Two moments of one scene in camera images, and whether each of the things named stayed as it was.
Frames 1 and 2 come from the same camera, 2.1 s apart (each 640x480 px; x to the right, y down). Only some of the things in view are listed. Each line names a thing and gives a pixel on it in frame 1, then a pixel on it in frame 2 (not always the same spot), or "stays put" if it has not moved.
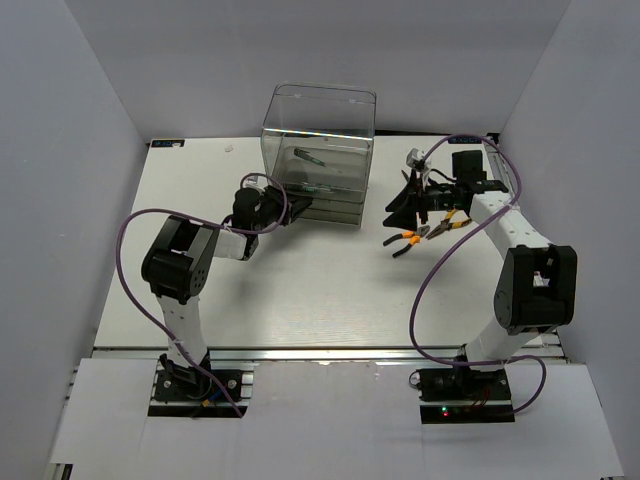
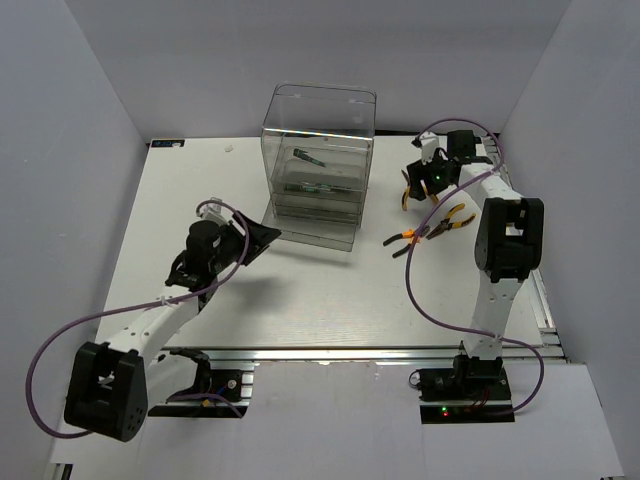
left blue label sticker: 168,143 stays put
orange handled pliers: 413,236 stays put
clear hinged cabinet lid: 322,109 stays put
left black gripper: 295,207 to 260,237
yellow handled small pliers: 447,224 stays put
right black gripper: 413,198 to 418,171
